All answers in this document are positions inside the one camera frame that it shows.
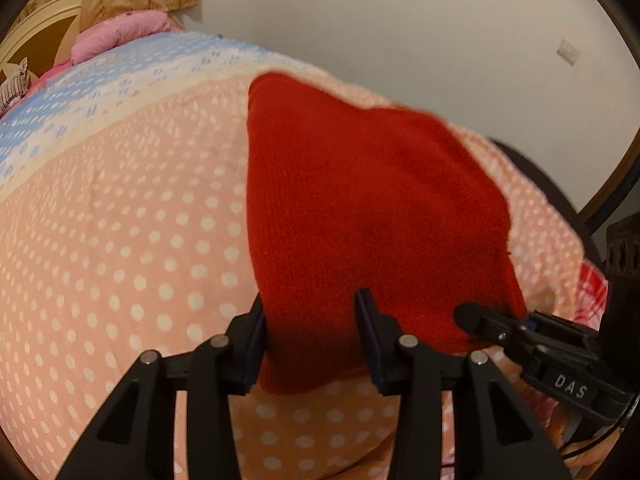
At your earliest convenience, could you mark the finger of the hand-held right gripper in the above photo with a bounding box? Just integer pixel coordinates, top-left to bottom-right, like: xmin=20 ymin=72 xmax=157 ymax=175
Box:
xmin=525 ymin=311 xmax=602 ymax=345
xmin=454 ymin=302 xmax=532 ymax=348

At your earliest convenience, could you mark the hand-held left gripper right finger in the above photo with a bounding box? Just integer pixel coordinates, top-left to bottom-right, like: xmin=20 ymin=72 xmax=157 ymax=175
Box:
xmin=354 ymin=288 xmax=573 ymax=480

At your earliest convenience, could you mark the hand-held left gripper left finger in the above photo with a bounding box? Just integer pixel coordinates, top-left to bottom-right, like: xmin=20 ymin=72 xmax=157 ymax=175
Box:
xmin=52 ymin=295 xmax=268 ymax=480

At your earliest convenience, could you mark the red knitted sweater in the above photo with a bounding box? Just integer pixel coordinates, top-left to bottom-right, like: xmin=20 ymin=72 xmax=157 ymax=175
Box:
xmin=246 ymin=71 xmax=528 ymax=395

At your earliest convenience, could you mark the person's right hand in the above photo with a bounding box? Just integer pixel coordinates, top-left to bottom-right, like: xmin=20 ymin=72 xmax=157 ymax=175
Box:
xmin=567 ymin=435 xmax=623 ymax=480

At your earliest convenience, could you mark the red checked cloth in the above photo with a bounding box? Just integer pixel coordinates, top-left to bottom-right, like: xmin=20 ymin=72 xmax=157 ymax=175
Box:
xmin=572 ymin=262 xmax=610 ymax=333

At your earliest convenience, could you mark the pink and blue dotted bedspread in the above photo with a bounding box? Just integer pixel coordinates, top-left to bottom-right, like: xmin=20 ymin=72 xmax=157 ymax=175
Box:
xmin=0 ymin=30 xmax=608 ymax=480

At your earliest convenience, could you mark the pink pillow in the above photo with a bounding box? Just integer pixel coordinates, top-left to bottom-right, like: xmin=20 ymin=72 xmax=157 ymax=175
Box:
xmin=70 ymin=10 xmax=173 ymax=63

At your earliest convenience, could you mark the striped pillow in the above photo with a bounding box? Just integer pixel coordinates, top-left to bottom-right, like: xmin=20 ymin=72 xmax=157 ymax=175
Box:
xmin=0 ymin=57 xmax=30 ymax=116

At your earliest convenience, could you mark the cream wooden headboard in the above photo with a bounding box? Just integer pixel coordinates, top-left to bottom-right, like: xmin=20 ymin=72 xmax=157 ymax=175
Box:
xmin=0 ymin=0 xmax=86 ymax=86

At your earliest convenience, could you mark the black cable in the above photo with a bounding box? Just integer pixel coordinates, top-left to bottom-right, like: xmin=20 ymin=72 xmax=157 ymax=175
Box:
xmin=560 ymin=425 xmax=628 ymax=458

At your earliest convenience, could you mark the dark wooden bed frame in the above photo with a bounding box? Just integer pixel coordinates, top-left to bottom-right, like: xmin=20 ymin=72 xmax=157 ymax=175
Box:
xmin=487 ymin=137 xmax=640 ymax=276

